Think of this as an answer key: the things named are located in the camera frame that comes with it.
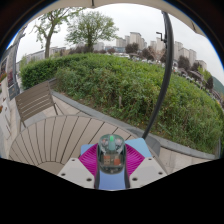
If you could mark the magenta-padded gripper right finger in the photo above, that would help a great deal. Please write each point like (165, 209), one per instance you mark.
(148, 171)

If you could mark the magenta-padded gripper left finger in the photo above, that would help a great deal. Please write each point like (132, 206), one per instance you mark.
(73, 172)

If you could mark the transparent green computer mouse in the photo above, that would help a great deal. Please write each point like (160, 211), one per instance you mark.
(111, 156)

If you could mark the blue square mouse pad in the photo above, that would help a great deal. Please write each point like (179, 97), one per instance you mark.
(138, 145)

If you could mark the grey umbrella pole base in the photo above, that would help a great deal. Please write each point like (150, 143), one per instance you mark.
(152, 145)

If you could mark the brown slatted wooden chair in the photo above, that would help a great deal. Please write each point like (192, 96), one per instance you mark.
(33, 101)

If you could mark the black curved umbrella pole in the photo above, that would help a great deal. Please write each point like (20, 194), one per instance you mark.
(166, 66)

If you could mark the tall grey sign pillar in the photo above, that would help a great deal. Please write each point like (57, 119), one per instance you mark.
(13, 76)

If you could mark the distant apartment buildings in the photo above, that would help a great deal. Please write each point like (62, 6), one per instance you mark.
(136, 40)

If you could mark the bare-trunked tall tree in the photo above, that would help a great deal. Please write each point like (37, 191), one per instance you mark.
(48, 33)

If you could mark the round leafy green tree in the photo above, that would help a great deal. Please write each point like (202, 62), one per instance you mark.
(90, 28)

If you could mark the beige umbrella canopy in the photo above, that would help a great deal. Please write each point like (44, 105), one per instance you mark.
(133, 2)

